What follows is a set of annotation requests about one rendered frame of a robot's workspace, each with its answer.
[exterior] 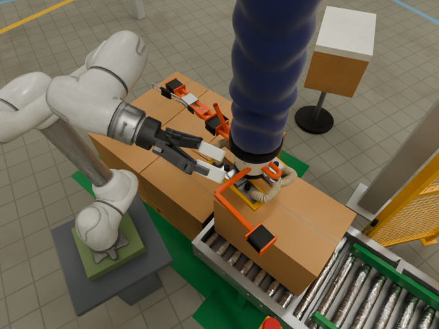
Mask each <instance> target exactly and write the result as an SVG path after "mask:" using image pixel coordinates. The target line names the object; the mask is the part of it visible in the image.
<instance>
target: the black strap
mask: <svg viewBox="0 0 439 329"><path fill-rule="evenodd" d="M283 141H284V136H283V138H282V142H281V144H280V146H279V147H278V148H277V149H276V150H274V151H273V152H271V153H265V154H254V153H249V152H246V151H243V150H241V149H240V148H239V147H238V146H237V145H236V144H235V143H234V142H233V138H232V135H231V129H230V131H229V145H230V147H231V152H232V153H233V154H234V155H236V156H237V157H238V158H242V159H244V160H247V161H251V162H263V161H267V160H270V159H272V158H273V157H275V156H276V155H277V154H278V153H279V152H280V150H281V148H282V144H283Z"/></svg>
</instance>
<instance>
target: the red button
mask: <svg viewBox="0 0 439 329"><path fill-rule="evenodd" d="M262 329H281V326H280V323H279V322H278V321H277V320H276V319H274V318H267V319H265V320H264V322H263V324H262Z"/></svg>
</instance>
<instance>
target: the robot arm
mask: <svg viewBox="0 0 439 329"><path fill-rule="evenodd" d="M147 58H148V49H147V47H146V45H145V43H144V41H143V40H142V38H141V37H140V36H138V35H137V34H136V33H134V32H131V31H127V30H124V31H119V32H117V33H115V34H113V35H112V36H111V37H110V38H109V39H108V40H105V41H103V42H102V43H101V44H100V45H99V46H98V47H97V48H96V49H94V50H93V51H92V52H90V53H89V54H88V56H87V58H86V62H85V65H83V66H82V67H80V68H79V69H77V70H75V71H74V72H73V73H71V74H70V75H68V76H56V77H55V78H53V79H52V78H51V77H49V76H48V75H47V74H45V73H43V72H31V73H27V74H23V75H21V76H19V77H17V78H15V79H13V80H12V81H11V82H9V83H8V84H7V85H6V86H5V87H3V88H2V89H1V90H0V145H2V144H7V143H9V142H11V141H13V140H15V139H17V138H18V137H19V136H21V135H23V134H25V133H27V132H29V131H31V130H32V129H36V130H39V131H40V132H41V133H42V134H43V135H44V136H45V137H47V139H49V141H51V143H53V145H55V147H56V148H57V149H58V150H60V152H62V154H64V156H66V158H68V160H70V162H72V164H73V165H75V167H77V169H79V171H81V173H83V175H85V177H87V179H89V180H90V182H92V190H93V192H94V194H95V197H96V200H95V202H94V203H93V204H91V205H89V206H86V207H85V208H84V209H82V210H81V211H80V212H79V214H78V215H77V217H76V220H75V228H76V232H77V234H78V236H79V237H80V239H81V240H82V241H83V242H84V243H85V244H86V245H87V246H88V247H89V248H90V250H91V252H92V254H93V257H94V261H95V263H96V264H99V263H100V262H102V260H103V259H105V258H107V257H108V256H109V255H110V256H111V257H112V259H113V260H118V255H117V252H116V251H117V250H119V249H121V248H122V247H125V246H127V245H129V241H128V239H126V238H125V236H124V235H123V233H122V231H121V230H120V228H119V225H120V221H121V220H122V217H123V215H124V214H125V213H126V211H127V210H128V209H129V207H130V205H131V203H132V202H133V200H134V198H135V196H136V194H137V191H138V179H137V177H136V176H135V175H134V173H132V172H130V171H128V170H116V169H109V168H108V167H107V165H106V164H104V162H102V160H101V159H100V158H99V157H98V156H97V154H96V153H95V152H94V151H93V150H92V149H91V148H90V147H89V146H88V145H87V144H86V142H85V141H84V140H83V138H82V137H81V136H80V135H79V134H78V133H77V132H76V131H75V130H74V129H73V127H72V126H71V125H74V126H75V127H78V128H79V129H82V130H85V131H87V132H89V133H93V134H100V135H104V136H107V137H110V138H111V139H115V140H117V141H119V142H121V143H124V144H126V145H128V146H132V145H133V144H134V143H135V144H136V146H138V147H140V148H143V149H146V150H151V148H152V147H153V146H154V148H153V150H152V152H153V153H154V154H157V155H159V156H161V157H162V158H164V159H165V160H167V161H168V162H169V163H171V164H172V165H174V166H175V167H177V168H179V169H180V170H181V171H182V172H184V173H186V174H189V175H192V173H193V172H194V173H197V174H199V175H202V176H204V177H206V178H208V179H211V180H213V181H216V182H218V183H222V181H223V179H224V177H225V175H226V171H224V170H222V169H220V168H217V167H215V166H212V165H211V164H208V163H206V162H203V161H201V160H198V159H197V161H196V160H195V159H193V158H192V157H191V156H190V155H188V154H187V153H186V152H185V151H184V150H183V149H181V148H180V147H182V148H191V149H197V150H198V152H200V153H202V154H205V155H207V156H209V157H211V158H213V159H216V160H218V161H222V160H223V158H224V156H225V154H226V151H223V150H222V149H219V148H217V147H215V146H212V145H210V144H208V143H206V142H203V138H202V137H198V136H194V135H191V134H187V133H183V132H180V131H176V130H174V129H171V128H169V127H166V129H165V131H164V130H161V125H162V123H161V122H160V121H159V120H157V119H154V118H152V117H150V116H147V117H146V112H145V111H144V110H141V109H140V108H137V107H136V106H133V105H131V104H129V103H128V102H124V100H125V98H126V96H127V94H128V93H129V92H130V91H131V90H132V89H133V87H134V86H135V84H136V83H137V82H138V79H139V78H140V76H141V74H142V72H143V70H144V68H145V66H146V62H147ZM69 123H70V124H71V125H70V124H69Z"/></svg>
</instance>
